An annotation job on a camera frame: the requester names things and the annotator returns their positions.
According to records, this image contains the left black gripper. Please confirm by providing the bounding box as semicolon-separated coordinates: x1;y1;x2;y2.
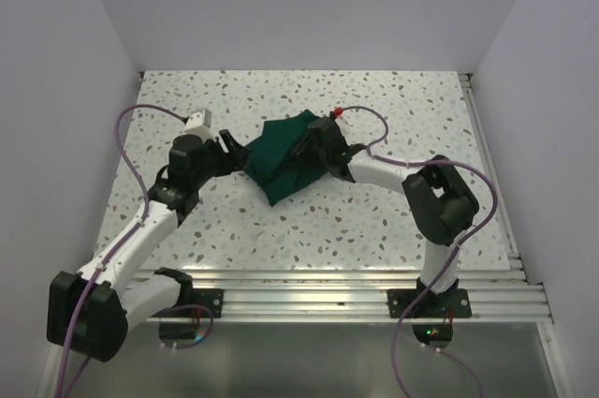
191;129;251;188

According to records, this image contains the dark green surgical cloth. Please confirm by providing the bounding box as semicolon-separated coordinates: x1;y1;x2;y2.
244;110;317;206

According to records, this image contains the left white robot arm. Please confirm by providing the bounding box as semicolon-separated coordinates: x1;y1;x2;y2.
46;130;251;361

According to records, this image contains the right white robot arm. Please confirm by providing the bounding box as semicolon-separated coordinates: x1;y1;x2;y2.
290;117;479;317

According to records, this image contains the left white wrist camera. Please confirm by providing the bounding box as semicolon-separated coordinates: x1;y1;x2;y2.
183;109;215;141

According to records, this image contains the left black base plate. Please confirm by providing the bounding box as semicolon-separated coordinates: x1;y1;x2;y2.
156;288;224;349

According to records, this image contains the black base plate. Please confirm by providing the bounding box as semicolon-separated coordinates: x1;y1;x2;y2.
387;288;473;348
156;288;224;349

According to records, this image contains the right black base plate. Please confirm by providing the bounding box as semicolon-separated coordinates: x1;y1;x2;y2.
387;288;473;348

